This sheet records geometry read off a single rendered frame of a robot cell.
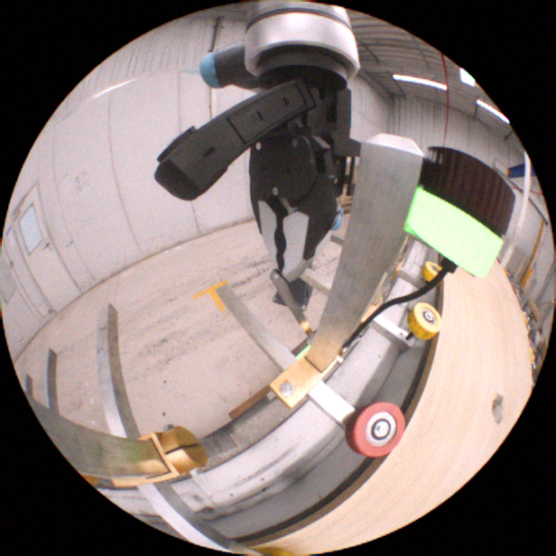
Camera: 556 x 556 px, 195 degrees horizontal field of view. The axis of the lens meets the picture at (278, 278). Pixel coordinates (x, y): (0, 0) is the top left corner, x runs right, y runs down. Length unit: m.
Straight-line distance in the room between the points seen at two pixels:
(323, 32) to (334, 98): 0.07
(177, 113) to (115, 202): 1.47
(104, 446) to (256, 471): 0.43
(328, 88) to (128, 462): 0.32
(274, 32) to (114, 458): 0.28
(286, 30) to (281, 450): 0.64
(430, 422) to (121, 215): 2.98
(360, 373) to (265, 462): 0.38
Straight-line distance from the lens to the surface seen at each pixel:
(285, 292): 0.20
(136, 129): 2.80
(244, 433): 0.44
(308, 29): 0.15
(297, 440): 0.51
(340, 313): 0.15
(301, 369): 0.27
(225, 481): 0.56
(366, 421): 0.25
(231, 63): 0.33
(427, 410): 0.32
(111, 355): 0.30
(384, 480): 0.29
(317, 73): 0.15
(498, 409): 0.54
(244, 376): 1.18
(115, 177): 2.75
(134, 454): 0.17
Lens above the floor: 1.13
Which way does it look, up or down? 41 degrees down
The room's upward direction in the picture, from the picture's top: straight up
